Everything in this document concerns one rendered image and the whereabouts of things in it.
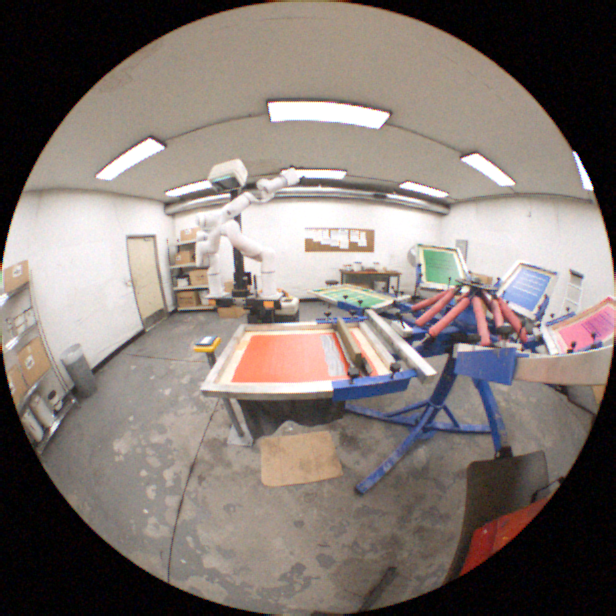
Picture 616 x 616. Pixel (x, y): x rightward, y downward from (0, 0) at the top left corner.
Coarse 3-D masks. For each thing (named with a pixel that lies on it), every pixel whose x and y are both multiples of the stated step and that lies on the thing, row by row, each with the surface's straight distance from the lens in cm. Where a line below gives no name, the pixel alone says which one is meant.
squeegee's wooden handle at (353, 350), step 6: (342, 324) 93; (342, 330) 89; (348, 330) 87; (342, 336) 90; (348, 336) 82; (348, 342) 80; (354, 342) 78; (348, 348) 80; (354, 348) 74; (348, 354) 81; (354, 354) 72; (360, 354) 72; (354, 360) 73; (360, 360) 74; (360, 366) 76
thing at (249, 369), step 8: (320, 352) 89; (240, 360) 89; (248, 360) 88; (256, 360) 87; (312, 360) 83; (320, 360) 83; (344, 360) 84; (368, 360) 86; (240, 368) 84; (248, 368) 83; (256, 368) 82; (312, 368) 79; (320, 368) 79; (344, 368) 79; (240, 376) 79; (248, 376) 78; (256, 376) 77; (264, 376) 77; (272, 376) 76; (280, 376) 76; (288, 376) 75; (296, 376) 75; (304, 376) 75; (312, 376) 75; (320, 376) 75; (328, 376) 75; (336, 376) 75; (344, 376) 75; (360, 376) 76
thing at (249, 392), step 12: (252, 324) 115; (264, 324) 113; (276, 324) 111; (288, 324) 110; (300, 324) 109; (312, 324) 109; (324, 324) 110; (336, 324) 111; (348, 324) 113; (360, 324) 112; (240, 336) 106; (372, 336) 99; (228, 348) 93; (384, 348) 90; (228, 360) 89; (384, 360) 84; (216, 372) 79; (396, 372) 77; (204, 384) 75; (216, 384) 73; (312, 384) 66; (324, 384) 66; (216, 396) 73; (228, 396) 71; (240, 396) 69; (252, 396) 67; (264, 396) 66; (276, 396) 65; (288, 396) 65; (300, 396) 65; (312, 396) 65; (324, 396) 66
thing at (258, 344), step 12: (252, 336) 108; (264, 336) 106; (276, 336) 105; (288, 336) 104; (300, 336) 103; (312, 336) 103; (336, 336) 103; (252, 348) 96; (264, 348) 95; (312, 348) 92; (360, 348) 94
